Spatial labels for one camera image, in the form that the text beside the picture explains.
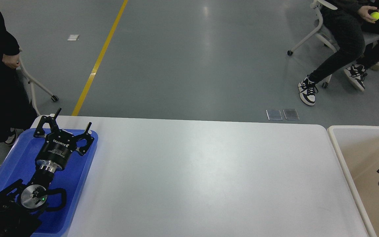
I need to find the metal floor plate right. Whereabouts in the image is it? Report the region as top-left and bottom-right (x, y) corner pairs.
(283, 109), (300, 120)

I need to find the metal floor plate left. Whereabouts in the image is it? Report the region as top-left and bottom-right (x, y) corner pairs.
(266, 109), (283, 120)

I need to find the yellow green ball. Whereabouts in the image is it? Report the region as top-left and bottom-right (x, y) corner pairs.
(369, 12), (379, 21)

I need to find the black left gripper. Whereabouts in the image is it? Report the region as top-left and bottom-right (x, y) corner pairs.
(34, 108), (95, 171)

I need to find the white chair left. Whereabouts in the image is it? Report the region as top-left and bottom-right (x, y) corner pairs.
(16, 56), (59, 116)

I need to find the blue plastic tray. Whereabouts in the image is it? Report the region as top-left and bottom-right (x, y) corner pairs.
(0, 129), (99, 237)

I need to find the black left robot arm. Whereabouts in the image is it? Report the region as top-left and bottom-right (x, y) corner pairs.
(0, 113), (98, 237)

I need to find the person in black left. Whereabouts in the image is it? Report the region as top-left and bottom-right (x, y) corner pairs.
(0, 12), (37, 145)

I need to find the metal floor plate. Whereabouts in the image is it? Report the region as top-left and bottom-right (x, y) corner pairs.
(266, 109), (283, 120)
(283, 109), (300, 120)

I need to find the beige plastic bin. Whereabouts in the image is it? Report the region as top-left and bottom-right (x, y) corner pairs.
(327, 125), (379, 237)

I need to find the white rolling chair right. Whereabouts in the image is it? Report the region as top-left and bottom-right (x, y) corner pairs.
(287, 0), (379, 88)

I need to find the seated person in black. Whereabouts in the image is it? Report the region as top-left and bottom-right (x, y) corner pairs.
(298, 0), (379, 106)

